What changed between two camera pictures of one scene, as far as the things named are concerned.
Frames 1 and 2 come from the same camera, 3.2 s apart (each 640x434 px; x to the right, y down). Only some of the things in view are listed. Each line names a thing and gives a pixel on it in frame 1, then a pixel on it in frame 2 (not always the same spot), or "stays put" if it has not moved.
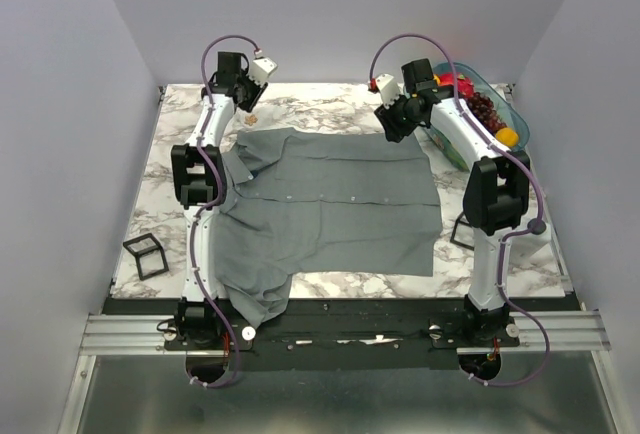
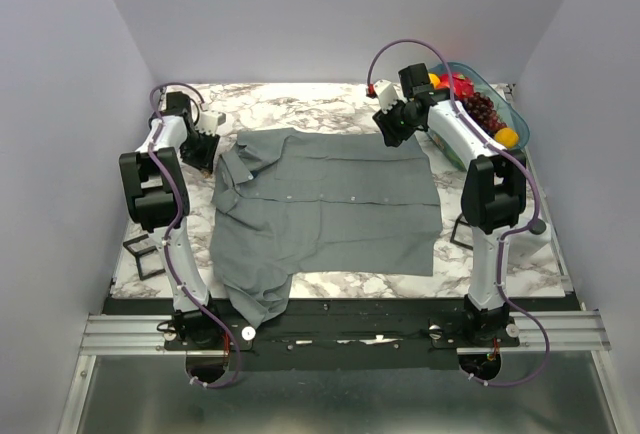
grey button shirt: x=306 y=202 stays put
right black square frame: x=457 y=242 stays put
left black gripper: x=256 y=90 to x=206 y=160
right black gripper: x=393 y=132 stays put
